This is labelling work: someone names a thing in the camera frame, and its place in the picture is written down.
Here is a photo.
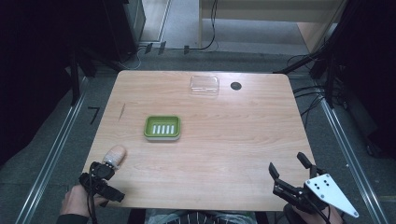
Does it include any beige soap bar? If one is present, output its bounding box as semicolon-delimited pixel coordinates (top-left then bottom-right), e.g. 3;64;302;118
102;144;128;171

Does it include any person's left hand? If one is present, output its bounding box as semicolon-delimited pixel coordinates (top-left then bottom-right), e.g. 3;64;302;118
59;184;108;218

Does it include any black hanging cable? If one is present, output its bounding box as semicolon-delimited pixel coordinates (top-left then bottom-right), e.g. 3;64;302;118
183;0;219;56

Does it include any bundle of black cables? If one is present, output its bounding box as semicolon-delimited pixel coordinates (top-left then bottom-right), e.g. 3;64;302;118
286;52;344;129

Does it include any green soap dish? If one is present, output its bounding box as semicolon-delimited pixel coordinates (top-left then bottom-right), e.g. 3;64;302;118
143;115;182;142

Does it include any person's striped clothing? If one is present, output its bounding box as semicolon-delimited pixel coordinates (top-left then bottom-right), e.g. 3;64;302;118
145;208;257;224

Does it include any metal floor rail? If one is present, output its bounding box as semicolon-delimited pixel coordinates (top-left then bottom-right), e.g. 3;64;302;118
14;77;90;224
320;98;390;224

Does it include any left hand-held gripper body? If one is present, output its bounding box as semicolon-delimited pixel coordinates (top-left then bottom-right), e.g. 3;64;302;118
78;169;126;203

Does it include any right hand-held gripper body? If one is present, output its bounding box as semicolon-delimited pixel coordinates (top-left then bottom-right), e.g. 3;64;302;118
272;173;360;218

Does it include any black cabinet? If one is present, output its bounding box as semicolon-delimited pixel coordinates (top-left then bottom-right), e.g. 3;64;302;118
102;0;148;63

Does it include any person's dark sleeve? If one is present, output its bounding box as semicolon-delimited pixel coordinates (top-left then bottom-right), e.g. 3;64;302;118
55;213;91;224

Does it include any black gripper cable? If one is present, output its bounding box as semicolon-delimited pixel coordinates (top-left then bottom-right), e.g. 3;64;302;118
87;161;99;224

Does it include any clear plastic box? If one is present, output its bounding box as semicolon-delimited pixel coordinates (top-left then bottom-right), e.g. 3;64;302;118
189;75;220;96

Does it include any light wooden furniture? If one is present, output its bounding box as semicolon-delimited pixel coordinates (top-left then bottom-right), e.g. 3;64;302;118
198;0;347;54

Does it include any person's right hand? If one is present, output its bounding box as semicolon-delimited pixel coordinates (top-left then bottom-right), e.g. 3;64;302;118
292;203;344;224

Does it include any black metal stand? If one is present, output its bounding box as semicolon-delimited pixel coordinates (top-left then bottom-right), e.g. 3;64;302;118
68;46;97;106

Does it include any white cable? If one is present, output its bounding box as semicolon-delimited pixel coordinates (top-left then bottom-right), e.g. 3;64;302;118
120;46;148;71

